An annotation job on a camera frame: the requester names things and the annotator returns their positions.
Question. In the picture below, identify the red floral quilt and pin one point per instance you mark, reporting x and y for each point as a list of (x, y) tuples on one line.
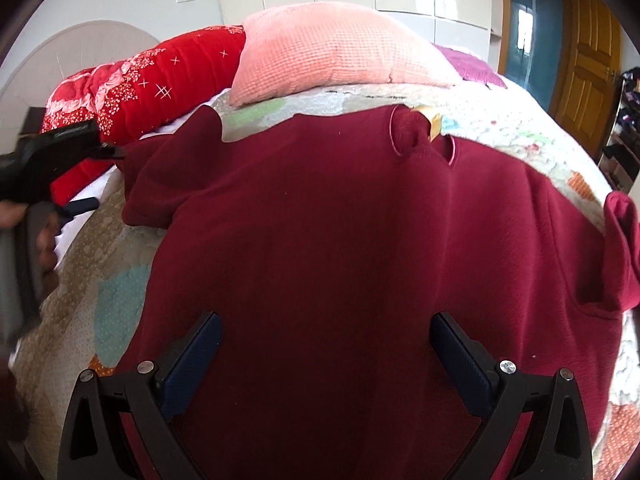
[(135, 96)]

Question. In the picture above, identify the beige arched headboard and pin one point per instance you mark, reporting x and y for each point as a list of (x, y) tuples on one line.
[(77, 47)]

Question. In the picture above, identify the person's left hand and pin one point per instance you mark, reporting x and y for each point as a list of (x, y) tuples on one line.
[(12, 214)]

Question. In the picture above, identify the cluttered shoe rack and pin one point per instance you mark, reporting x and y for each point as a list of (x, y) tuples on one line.
[(619, 159)]

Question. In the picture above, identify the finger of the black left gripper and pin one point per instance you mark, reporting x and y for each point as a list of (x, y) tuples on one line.
[(77, 207)]

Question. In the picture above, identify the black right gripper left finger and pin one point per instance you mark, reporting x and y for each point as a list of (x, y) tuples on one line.
[(118, 426)]

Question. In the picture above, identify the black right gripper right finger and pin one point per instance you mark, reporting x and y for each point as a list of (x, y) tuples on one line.
[(556, 444)]

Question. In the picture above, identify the heart patterned patchwork bedspread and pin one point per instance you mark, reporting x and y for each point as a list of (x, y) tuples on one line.
[(88, 321)]

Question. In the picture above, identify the pink waffle pillow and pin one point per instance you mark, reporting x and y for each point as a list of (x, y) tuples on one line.
[(291, 49)]

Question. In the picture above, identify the dark red knit sweater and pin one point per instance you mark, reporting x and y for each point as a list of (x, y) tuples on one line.
[(326, 245)]

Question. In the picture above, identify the yellow sweater neck label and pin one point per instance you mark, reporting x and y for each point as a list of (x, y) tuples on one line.
[(434, 118)]

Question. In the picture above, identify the magenta blanket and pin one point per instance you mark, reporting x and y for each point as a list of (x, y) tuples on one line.
[(471, 68)]

